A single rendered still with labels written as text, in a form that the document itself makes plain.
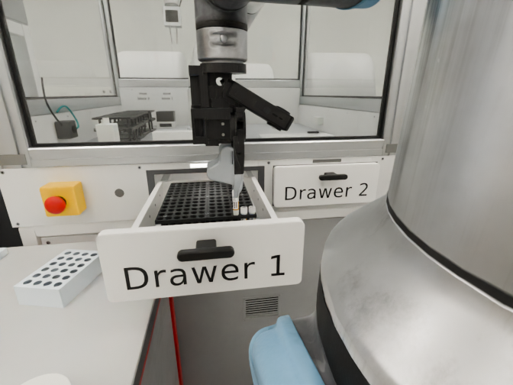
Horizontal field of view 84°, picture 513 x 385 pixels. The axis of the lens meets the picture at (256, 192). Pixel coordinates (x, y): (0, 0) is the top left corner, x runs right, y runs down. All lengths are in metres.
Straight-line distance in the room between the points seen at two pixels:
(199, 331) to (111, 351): 0.53
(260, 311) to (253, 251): 0.56
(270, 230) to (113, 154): 0.46
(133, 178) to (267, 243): 0.43
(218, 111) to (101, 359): 0.38
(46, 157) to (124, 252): 0.43
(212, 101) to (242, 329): 0.75
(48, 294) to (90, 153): 0.32
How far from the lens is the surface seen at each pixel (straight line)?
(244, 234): 0.42
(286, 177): 0.74
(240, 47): 0.45
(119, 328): 0.54
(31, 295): 0.64
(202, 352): 1.07
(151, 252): 0.43
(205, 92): 0.46
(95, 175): 0.78
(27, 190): 0.85
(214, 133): 0.45
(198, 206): 0.56
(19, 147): 0.84
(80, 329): 0.56
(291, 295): 0.96
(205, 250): 0.38
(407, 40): 0.86
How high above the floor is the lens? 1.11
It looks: 19 degrees down
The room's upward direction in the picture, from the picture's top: straight up
